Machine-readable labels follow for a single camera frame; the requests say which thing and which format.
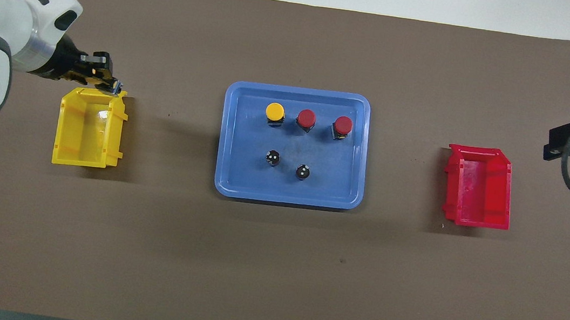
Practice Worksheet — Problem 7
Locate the blue plastic tray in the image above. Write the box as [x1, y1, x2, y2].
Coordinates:
[212, 78, 376, 214]

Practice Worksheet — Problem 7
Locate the red plastic bin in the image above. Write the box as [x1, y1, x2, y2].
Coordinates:
[438, 142, 519, 232]

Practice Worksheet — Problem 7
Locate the red push button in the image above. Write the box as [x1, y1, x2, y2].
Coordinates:
[330, 114, 354, 142]
[295, 108, 318, 134]

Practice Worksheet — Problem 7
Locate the brown paper table mat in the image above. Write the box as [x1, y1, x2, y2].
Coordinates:
[0, 0, 570, 320]

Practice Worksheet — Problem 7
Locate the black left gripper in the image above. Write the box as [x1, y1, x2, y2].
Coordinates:
[48, 34, 130, 97]

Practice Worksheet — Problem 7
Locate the yellow plastic bin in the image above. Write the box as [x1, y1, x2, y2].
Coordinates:
[51, 83, 132, 173]

